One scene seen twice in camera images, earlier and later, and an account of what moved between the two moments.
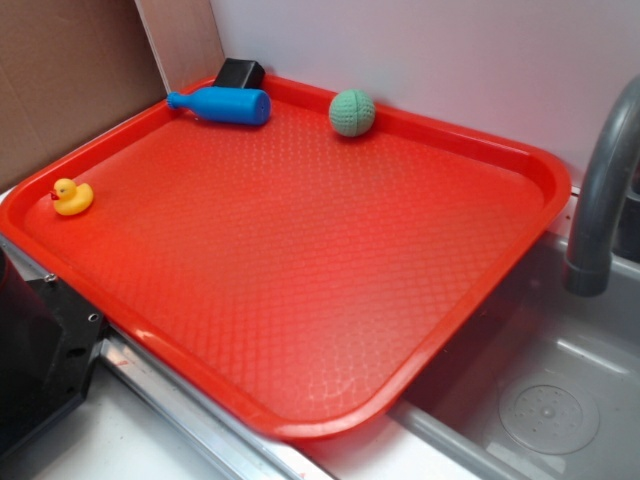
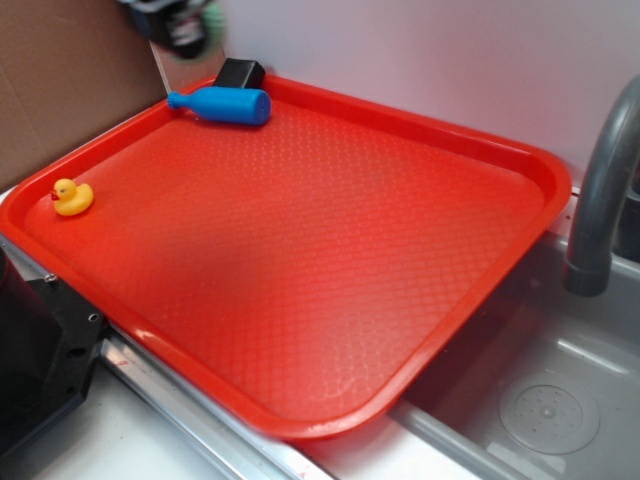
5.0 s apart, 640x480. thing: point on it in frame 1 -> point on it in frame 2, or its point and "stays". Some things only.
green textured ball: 352,113 -> 214,16
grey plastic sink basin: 542,384 stays
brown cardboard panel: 69,68 stays
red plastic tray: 305,263 stays
